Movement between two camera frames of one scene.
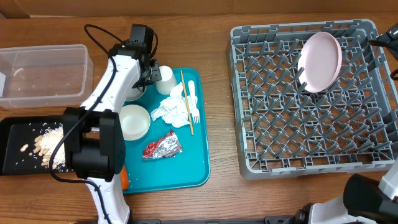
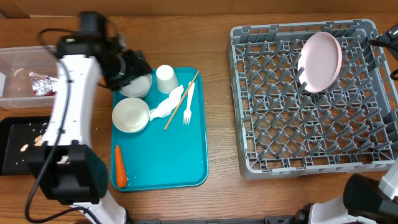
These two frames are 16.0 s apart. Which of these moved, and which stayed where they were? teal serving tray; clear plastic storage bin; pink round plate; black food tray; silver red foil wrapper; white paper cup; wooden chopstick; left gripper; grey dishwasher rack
Moved: wooden chopstick; left gripper; silver red foil wrapper
Stayed: black food tray; teal serving tray; grey dishwasher rack; clear plastic storage bin; white paper cup; pink round plate
